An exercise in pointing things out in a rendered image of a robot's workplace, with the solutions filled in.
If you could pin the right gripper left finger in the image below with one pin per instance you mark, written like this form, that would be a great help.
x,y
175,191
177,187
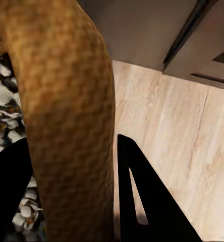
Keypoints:
x,y
16,171

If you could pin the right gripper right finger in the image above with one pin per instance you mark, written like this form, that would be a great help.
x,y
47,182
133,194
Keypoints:
x,y
167,222

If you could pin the popcorn bag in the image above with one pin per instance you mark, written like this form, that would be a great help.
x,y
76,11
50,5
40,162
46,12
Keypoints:
x,y
66,85

